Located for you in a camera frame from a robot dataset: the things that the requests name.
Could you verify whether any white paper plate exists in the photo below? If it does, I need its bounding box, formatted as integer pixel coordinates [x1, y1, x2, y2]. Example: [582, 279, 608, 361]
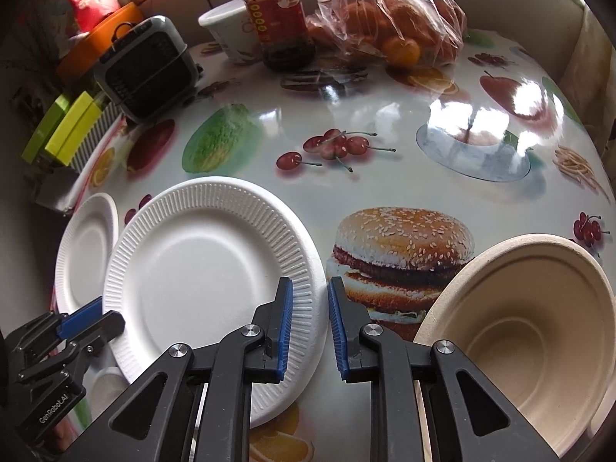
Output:
[102, 176, 328, 425]
[54, 193, 119, 314]

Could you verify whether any white paper plate front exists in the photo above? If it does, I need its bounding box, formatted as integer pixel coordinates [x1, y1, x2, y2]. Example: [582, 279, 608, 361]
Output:
[102, 176, 328, 425]

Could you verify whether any beige pulp bowl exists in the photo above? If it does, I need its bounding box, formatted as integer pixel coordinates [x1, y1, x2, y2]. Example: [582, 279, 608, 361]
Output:
[415, 234, 615, 456]

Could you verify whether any grey side shelf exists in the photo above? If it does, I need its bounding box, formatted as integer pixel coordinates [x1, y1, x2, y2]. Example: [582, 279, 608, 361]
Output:
[32, 167, 88, 215]

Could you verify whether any lime green box lower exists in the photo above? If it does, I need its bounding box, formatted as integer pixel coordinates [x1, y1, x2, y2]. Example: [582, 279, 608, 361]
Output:
[43, 92, 102, 166]

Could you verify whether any lime green box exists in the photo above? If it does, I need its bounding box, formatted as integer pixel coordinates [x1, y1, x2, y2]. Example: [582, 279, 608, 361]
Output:
[43, 92, 102, 166]
[21, 94, 71, 164]

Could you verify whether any striped grey flat box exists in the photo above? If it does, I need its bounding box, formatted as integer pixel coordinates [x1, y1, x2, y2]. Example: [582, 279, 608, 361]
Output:
[69, 103, 122, 173]

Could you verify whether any lime green box upper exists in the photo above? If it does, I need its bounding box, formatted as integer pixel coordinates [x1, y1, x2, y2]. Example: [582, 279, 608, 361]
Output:
[21, 94, 71, 164]

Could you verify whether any fruit print table cover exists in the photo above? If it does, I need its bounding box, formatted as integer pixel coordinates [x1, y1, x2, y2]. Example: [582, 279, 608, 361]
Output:
[76, 30, 615, 461]

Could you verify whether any orange storage box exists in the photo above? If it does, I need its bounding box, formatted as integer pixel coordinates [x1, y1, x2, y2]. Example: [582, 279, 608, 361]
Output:
[56, 2, 144, 87]

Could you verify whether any grey portable fan heater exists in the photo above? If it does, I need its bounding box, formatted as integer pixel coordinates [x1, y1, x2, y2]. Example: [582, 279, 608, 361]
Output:
[93, 15, 198, 123]

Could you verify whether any white plastic tub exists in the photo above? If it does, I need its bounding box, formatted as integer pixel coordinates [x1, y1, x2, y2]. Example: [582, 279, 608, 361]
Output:
[198, 0, 262, 65]

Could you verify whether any floral beige curtain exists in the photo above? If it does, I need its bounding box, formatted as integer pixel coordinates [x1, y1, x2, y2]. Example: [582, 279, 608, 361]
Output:
[560, 5, 615, 165]

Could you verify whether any red label glass jar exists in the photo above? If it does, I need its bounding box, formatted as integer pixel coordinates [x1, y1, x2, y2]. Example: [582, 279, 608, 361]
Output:
[243, 0, 315, 73]

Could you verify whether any plastic bag of oranges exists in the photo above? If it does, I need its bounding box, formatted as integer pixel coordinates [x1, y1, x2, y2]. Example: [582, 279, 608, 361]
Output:
[307, 0, 467, 70]

